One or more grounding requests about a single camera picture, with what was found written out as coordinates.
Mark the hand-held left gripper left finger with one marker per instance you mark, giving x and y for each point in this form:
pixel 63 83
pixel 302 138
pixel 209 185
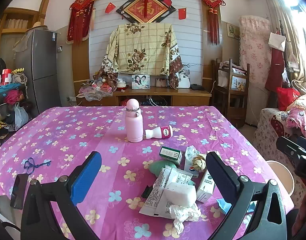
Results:
pixel 86 177

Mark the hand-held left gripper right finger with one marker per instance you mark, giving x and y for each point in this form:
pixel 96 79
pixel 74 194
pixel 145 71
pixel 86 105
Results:
pixel 221 177

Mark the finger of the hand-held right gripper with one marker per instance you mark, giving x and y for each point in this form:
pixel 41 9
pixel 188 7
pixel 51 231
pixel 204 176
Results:
pixel 290 146

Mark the beige round waste bin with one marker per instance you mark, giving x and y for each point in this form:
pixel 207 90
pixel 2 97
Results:
pixel 280 175

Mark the green white medicine box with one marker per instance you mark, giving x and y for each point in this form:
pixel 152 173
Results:
pixel 171 155

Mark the green towel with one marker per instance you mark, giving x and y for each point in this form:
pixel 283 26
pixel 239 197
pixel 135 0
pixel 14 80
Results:
pixel 160 168

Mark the large white foil packet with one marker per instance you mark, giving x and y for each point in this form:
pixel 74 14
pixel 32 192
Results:
pixel 156 195

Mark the white green tissue pack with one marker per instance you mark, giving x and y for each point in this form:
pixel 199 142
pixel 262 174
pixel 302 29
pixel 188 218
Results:
pixel 205 187

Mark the blue face mask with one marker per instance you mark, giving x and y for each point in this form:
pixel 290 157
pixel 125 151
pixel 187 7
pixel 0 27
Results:
pixel 224 202

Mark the crumpled yellowish tissue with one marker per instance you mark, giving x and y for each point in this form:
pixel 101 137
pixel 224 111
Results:
pixel 199 163

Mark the floral covered sofa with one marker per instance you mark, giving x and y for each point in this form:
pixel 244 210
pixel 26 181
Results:
pixel 268 125

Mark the small white printed packet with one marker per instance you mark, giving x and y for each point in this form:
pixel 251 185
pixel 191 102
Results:
pixel 190 169

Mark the crumpled wrapper with packet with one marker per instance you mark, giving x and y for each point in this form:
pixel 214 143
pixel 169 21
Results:
pixel 191 152

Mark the white foam block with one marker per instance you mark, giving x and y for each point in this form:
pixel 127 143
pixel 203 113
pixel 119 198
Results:
pixel 180 193

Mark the pink floral tablecloth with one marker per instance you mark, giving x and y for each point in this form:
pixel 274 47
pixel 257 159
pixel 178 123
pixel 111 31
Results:
pixel 93 130

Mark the red plastic bag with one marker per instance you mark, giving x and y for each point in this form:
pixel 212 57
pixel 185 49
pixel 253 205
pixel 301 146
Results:
pixel 286 97

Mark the large crumpled white tissue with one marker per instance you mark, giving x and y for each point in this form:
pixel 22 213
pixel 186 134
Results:
pixel 184 215

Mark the dark flat phone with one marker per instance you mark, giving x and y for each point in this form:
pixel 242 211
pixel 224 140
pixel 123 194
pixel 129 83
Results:
pixel 18 191

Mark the pink thermos bottle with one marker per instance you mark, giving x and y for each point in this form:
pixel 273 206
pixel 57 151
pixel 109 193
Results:
pixel 133 122

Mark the small white bottle pink label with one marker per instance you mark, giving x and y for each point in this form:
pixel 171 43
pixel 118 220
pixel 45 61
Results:
pixel 160 132

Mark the wooden chair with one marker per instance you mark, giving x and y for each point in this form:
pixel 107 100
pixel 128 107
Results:
pixel 230 97

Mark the dark red garment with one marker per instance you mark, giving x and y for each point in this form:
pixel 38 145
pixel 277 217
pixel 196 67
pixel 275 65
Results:
pixel 275 70

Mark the pile of plastic bags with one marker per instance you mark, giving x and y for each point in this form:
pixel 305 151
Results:
pixel 98 90

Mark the tall pink floral cover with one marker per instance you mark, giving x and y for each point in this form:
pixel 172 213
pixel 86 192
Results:
pixel 254 60

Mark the wooden cabinet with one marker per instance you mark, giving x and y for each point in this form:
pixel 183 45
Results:
pixel 163 93

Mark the white wedding photo stand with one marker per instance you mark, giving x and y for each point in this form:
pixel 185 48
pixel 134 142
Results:
pixel 184 80

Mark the white hanging bag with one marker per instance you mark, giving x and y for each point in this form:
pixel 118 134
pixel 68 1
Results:
pixel 276 41

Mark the cluttered storage rack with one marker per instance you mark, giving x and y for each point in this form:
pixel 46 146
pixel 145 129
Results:
pixel 10 100

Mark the framed couple photo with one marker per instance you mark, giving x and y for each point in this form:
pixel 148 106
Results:
pixel 141 82

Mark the small framed photo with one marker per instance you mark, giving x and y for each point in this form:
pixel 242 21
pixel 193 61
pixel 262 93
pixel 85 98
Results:
pixel 161 82

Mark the grey refrigerator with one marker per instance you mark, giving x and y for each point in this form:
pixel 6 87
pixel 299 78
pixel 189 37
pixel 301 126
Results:
pixel 38 70

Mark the beige curtain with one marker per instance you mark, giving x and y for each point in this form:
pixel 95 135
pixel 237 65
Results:
pixel 283 7

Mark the yellow floral cover cloth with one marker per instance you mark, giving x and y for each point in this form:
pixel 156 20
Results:
pixel 143 47

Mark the red fringed pennant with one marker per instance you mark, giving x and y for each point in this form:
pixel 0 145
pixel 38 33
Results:
pixel 86 25

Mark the straw hat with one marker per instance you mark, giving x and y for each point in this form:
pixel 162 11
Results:
pixel 38 26

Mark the small red flag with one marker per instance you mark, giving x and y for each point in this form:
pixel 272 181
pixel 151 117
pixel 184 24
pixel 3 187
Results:
pixel 182 13
pixel 109 8
pixel 168 0

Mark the small wall picture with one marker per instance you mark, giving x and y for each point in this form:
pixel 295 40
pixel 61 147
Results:
pixel 233 31

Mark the red knot wall ornament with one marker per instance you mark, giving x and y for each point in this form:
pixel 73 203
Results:
pixel 80 10
pixel 212 7

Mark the wooden wall shelf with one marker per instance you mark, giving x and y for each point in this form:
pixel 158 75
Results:
pixel 15 25

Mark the red diamond framed wall plaque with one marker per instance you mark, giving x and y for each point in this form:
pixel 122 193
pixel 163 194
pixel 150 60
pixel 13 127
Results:
pixel 145 8

